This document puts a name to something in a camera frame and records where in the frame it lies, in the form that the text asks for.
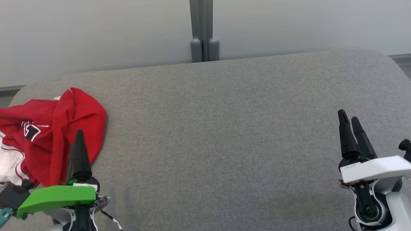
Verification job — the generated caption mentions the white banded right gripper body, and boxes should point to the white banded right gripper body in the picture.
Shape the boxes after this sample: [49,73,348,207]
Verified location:
[339,151,411,185]

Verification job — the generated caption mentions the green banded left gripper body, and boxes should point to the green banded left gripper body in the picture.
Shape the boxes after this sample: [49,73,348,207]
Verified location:
[17,182,99,219]

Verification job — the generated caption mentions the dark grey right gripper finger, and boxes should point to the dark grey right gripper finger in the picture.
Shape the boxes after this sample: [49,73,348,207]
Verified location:
[351,116,378,159]
[337,109,361,159]

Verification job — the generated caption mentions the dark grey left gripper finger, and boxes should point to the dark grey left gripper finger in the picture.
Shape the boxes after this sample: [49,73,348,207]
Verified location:
[66,130,92,184]

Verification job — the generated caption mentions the red white basketball shorts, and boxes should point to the red white basketball shorts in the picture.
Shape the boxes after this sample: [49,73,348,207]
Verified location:
[0,87,107,188]

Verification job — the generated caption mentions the black white braided cable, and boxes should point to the black white braided cable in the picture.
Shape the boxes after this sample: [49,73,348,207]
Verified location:
[101,210,124,231]

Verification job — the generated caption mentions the grey metal partition post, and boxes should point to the grey metal partition post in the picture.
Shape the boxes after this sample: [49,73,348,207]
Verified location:
[189,0,220,63]

